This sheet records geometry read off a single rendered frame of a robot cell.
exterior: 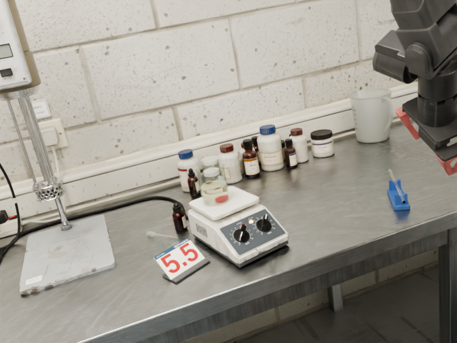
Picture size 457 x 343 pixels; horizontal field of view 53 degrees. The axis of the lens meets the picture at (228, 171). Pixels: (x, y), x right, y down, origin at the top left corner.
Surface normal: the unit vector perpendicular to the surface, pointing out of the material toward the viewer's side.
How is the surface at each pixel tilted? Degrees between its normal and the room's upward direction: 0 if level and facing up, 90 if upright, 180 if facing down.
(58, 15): 90
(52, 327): 0
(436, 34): 90
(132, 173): 90
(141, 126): 90
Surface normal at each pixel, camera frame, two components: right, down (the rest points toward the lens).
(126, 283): -0.17, -0.93
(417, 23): -0.68, 0.70
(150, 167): 0.33, 0.27
